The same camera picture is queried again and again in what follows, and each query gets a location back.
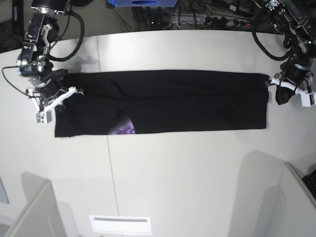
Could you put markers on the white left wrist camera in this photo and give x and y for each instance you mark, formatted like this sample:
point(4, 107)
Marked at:
point(308, 99)

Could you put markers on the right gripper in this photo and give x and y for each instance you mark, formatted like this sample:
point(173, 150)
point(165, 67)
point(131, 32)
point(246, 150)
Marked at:
point(53, 93)

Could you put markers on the white power strip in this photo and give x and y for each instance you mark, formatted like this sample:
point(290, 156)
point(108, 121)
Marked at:
point(206, 22)

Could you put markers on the blue box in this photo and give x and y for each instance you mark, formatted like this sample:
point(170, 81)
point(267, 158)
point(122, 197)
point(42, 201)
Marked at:
point(150, 3)

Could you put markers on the white right partition panel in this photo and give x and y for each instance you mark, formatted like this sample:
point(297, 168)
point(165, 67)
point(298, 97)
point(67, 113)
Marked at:
point(288, 209)

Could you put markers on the white partition panel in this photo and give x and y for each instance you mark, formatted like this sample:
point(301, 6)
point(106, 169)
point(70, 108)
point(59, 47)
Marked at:
point(288, 209)
point(42, 215)

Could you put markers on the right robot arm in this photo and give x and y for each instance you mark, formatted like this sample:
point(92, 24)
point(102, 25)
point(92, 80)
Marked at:
point(35, 61)

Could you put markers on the black T-shirt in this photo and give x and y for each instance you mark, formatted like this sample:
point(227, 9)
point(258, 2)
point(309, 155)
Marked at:
point(144, 102)

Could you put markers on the white left partition panel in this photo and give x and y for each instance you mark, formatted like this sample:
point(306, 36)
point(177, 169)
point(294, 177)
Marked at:
point(42, 215)

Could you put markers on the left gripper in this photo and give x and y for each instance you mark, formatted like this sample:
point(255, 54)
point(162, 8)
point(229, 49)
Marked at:
point(293, 72)

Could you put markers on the black keyboard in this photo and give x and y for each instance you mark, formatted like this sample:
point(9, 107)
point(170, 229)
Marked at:
point(310, 182)

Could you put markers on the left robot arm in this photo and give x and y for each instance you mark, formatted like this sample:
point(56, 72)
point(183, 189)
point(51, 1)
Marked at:
point(299, 34)

